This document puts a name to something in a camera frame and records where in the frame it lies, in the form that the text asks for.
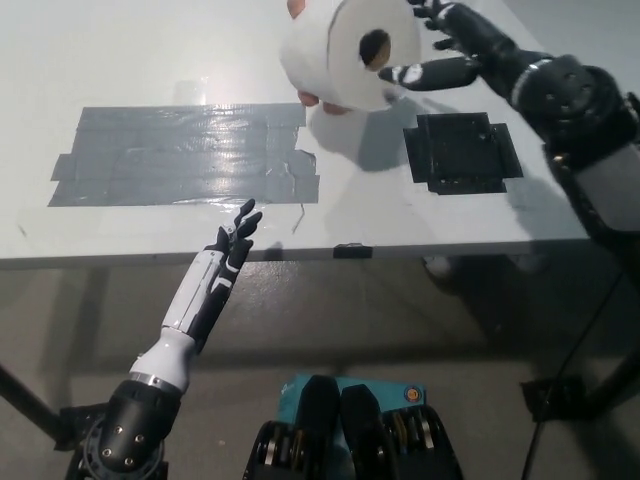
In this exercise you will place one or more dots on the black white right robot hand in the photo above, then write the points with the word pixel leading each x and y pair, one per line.
pixel 480 35

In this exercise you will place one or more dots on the person's bare hand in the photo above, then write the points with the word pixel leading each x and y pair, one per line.
pixel 330 107

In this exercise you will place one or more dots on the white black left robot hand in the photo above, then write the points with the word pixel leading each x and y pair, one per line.
pixel 200 295

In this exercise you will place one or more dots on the white toilet paper roll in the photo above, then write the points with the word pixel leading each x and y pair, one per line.
pixel 310 50

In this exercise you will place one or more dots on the black teal robot torso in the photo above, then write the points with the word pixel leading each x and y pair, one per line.
pixel 360 435

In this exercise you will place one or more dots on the black tape square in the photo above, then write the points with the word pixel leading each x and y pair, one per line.
pixel 460 150

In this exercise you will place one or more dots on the small black tape piece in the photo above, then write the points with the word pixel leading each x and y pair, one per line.
pixel 352 251

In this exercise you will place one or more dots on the white shoe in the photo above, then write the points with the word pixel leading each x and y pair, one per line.
pixel 437 266

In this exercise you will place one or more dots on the black table leg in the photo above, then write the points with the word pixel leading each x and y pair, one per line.
pixel 27 400
pixel 620 375

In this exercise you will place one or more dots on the grey duct tape patch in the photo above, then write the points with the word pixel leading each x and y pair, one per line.
pixel 175 160

